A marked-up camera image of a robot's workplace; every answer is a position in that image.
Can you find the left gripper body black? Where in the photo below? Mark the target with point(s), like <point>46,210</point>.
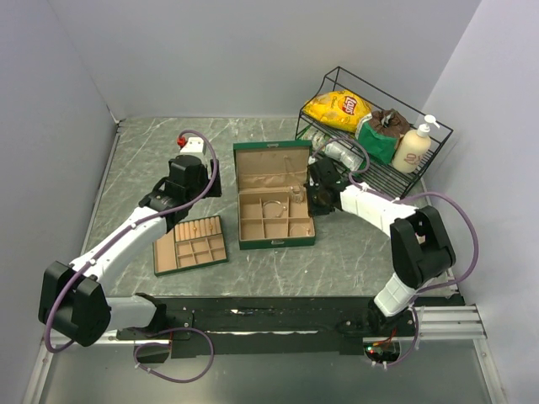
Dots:
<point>204,179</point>

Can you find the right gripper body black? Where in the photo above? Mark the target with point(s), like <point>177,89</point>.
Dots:
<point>316,202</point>

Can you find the silver pearl bangle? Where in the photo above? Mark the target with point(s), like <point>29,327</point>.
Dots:
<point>274,209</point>
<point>300,230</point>

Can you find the green jewelry box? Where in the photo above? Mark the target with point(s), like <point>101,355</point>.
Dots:
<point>265,171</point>

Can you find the green jewelry tray insert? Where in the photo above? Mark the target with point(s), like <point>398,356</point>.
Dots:
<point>191,244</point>

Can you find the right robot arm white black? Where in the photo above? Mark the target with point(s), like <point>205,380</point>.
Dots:
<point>420,246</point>

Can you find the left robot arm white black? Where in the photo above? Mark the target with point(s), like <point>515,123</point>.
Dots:
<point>72,300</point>

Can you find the green white snack bag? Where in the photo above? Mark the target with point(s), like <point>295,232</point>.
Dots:
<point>339,151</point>

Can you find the green brown paper bag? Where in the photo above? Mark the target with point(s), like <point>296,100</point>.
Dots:
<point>379,133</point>

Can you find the yellow Lays chips bag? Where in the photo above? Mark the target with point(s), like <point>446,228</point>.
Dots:
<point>342,110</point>

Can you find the cream lotion pump bottle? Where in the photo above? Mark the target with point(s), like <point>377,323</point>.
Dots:
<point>413,146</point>

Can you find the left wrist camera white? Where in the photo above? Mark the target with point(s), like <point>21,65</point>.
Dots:
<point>192,145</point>

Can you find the black wire shelf rack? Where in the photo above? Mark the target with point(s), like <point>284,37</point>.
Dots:
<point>381,177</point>

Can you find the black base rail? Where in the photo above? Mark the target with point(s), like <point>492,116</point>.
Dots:
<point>272,325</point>

